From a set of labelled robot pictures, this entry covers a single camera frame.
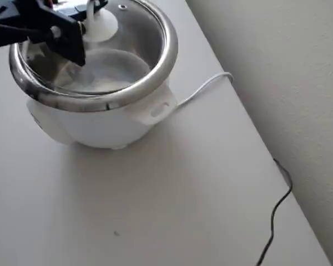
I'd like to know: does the glass lid with white knob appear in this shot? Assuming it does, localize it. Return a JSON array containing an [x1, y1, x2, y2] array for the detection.
[[16, 0, 170, 96]]

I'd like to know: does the white rice cooker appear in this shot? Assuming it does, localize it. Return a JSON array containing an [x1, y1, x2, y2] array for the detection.
[[8, 0, 179, 150]]

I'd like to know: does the steel inner pot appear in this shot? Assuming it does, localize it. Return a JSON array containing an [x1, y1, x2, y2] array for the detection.
[[24, 16, 167, 94]]

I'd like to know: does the white power cable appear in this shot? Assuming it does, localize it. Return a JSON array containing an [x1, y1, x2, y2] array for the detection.
[[173, 71, 235, 111]]

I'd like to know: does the black cable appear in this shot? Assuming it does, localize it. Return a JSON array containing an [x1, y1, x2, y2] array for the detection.
[[255, 157, 294, 266]]

